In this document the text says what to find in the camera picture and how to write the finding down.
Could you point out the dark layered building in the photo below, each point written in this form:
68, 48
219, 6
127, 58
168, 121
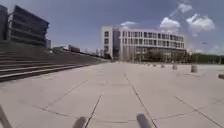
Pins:
28, 28

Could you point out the dark glass building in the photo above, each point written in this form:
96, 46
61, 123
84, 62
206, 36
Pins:
3, 23

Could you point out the robot's own part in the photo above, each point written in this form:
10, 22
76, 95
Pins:
143, 121
79, 122

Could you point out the row of concrete bollards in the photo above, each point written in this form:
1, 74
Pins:
194, 68

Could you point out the low distant building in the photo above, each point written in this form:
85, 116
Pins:
73, 48

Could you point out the white multi-storey building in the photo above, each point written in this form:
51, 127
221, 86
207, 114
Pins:
150, 41

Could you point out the pale concrete slab plaza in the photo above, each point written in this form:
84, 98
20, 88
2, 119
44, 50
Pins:
110, 86

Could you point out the wide grey concrete steps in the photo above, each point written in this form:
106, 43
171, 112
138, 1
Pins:
30, 58

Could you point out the row of trees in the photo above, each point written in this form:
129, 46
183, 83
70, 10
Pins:
208, 58

